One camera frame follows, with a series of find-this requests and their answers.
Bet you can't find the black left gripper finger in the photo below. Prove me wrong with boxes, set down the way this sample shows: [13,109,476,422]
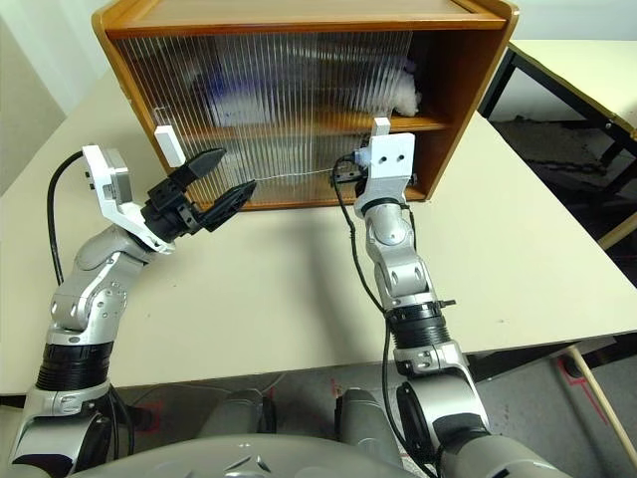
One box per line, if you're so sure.
[168,147,229,193]
[200,180,259,234]

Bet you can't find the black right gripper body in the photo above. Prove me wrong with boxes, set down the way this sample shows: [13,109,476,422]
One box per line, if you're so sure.
[331,164,367,188]

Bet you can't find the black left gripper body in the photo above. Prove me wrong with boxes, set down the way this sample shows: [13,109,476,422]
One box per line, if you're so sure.
[140,175,206,241]

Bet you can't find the ribbed glass sliding door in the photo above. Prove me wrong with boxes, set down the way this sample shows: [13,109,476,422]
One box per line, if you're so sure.
[111,34,324,200]
[218,32,415,200]

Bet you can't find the wooden cabinet shelf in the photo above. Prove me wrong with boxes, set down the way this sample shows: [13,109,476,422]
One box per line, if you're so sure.
[148,112,457,145]

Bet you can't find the brown wooden cabinet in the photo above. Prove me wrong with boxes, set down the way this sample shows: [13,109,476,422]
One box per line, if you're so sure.
[91,0,521,213]

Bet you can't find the dark grey rounded block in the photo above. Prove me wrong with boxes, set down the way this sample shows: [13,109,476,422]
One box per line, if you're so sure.
[198,387,278,439]
[335,387,404,464]

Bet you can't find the silver robot torso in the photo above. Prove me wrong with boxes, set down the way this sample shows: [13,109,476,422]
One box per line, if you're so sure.
[74,431,429,478]

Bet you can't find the black table foot bar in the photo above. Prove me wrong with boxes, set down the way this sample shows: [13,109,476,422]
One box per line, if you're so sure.
[467,338,618,382]

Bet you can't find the tan wooden plank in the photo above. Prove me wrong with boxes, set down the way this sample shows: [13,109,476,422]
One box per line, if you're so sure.
[596,211,637,252]

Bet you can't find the light wooden stick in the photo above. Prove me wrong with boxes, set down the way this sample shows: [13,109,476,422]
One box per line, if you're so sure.
[566,346,631,478]

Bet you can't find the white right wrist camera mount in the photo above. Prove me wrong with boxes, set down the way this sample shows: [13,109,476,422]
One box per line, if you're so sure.
[353,131,417,215]

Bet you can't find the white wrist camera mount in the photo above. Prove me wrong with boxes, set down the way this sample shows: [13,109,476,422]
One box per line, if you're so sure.
[81,143,176,255]
[353,131,417,215]

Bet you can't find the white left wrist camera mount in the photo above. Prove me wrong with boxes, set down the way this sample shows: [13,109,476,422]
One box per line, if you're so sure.
[81,143,176,255]

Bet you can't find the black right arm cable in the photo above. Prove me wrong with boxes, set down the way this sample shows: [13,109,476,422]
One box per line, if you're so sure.
[330,154,442,477]

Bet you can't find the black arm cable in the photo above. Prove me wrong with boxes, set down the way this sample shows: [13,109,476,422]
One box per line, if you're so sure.
[330,154,442,477]
[46,150,86,288]

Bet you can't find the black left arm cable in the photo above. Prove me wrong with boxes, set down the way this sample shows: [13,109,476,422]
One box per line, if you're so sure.
[46,150,86,288]

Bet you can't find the beige table with black frame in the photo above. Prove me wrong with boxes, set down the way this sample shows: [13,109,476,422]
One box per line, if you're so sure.
[477,39,637,173]

